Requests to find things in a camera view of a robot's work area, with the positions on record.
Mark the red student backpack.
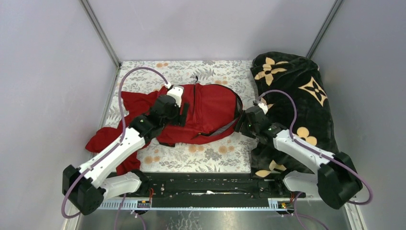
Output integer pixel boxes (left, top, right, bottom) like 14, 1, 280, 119
157, 83, 243, 147

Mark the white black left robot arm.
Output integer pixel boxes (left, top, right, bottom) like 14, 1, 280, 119
61, 92, 182, 219

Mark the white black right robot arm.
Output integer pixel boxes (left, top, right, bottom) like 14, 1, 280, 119
235, 105, 363, 209

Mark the red cloth garment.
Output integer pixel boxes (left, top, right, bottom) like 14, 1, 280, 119
85, 91, 161, 175

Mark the floral patterned table mat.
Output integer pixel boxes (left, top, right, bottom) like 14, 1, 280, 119
103, 60, 257, 173

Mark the black blanket with tan flowers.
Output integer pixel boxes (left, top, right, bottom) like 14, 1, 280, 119
249, 51, 352, 194

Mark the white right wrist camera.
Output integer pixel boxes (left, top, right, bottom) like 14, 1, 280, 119
253, 101, 269, 114

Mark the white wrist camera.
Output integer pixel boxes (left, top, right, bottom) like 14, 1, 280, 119
165, 82, 184, 107
253, 101, 269, 114

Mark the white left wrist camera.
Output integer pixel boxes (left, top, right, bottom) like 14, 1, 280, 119
165, 82, 184, 107

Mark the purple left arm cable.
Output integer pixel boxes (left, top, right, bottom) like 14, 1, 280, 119
61, 67, 173, 230

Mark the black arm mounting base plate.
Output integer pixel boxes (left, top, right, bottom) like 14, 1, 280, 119
119, 172, 307, 208

